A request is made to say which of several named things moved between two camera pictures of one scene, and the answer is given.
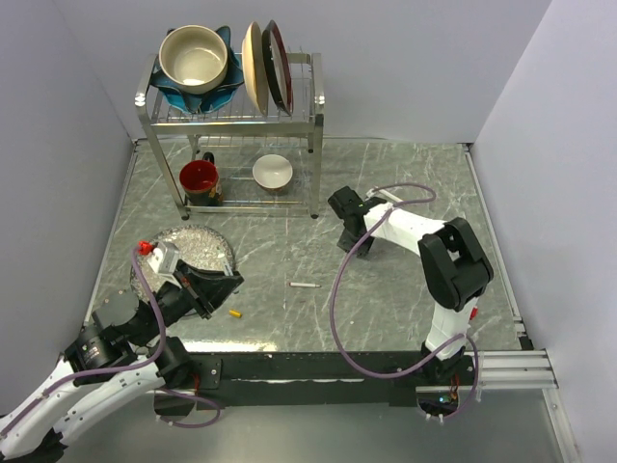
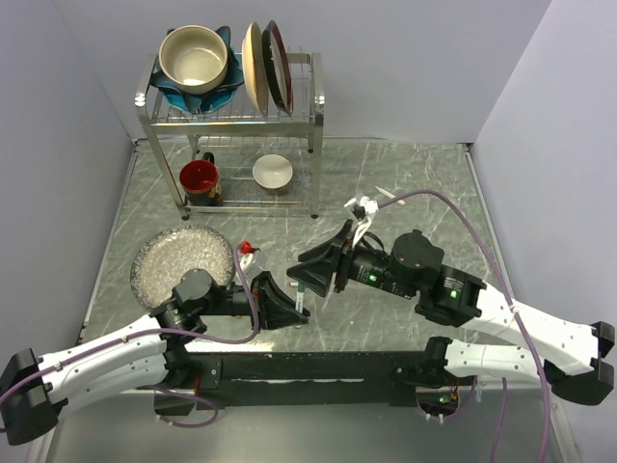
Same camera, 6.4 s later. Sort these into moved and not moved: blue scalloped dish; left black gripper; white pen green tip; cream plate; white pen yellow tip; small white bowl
Moved: white pen green tip; left black gripper
Not moved: blue scalloped dish; cream plate; small white bowl; white pen yellow tip
